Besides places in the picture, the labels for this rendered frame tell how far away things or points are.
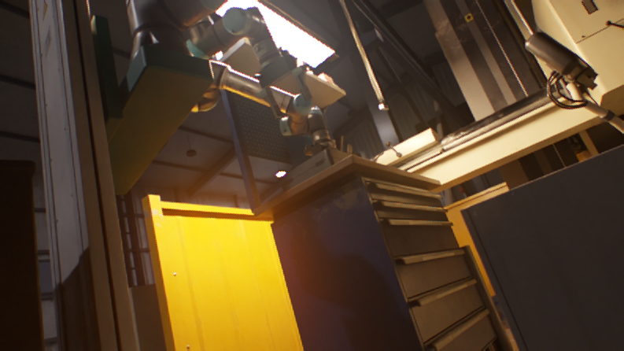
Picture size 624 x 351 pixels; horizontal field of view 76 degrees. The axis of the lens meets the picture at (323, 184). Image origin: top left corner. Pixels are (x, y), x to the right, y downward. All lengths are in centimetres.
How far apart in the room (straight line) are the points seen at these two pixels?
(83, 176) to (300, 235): 86
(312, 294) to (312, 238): 20
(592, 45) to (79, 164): 230
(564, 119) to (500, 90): 65
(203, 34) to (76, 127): 49
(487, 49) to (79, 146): 285
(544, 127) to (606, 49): 50
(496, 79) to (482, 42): 32
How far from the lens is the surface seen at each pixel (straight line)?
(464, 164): 270
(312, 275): 152
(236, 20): 122
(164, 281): 202
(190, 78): 97
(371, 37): 821
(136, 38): 107
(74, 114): 100
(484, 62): 327
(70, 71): 106
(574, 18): 257
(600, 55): 249
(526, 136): 267
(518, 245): 64
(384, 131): 742
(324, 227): 148
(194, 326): 211
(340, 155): 148
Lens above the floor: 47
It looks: 18 degrees up
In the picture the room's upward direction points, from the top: 18 degrees counter-clockwise
